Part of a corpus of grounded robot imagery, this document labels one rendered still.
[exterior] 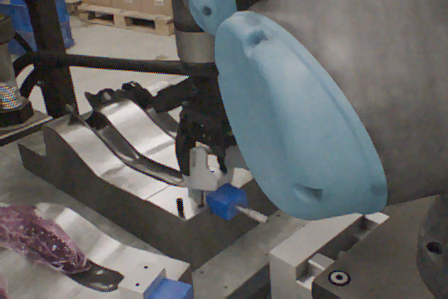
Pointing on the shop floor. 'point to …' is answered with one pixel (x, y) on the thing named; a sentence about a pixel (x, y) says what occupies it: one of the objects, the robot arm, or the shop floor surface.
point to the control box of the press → (45, 22)
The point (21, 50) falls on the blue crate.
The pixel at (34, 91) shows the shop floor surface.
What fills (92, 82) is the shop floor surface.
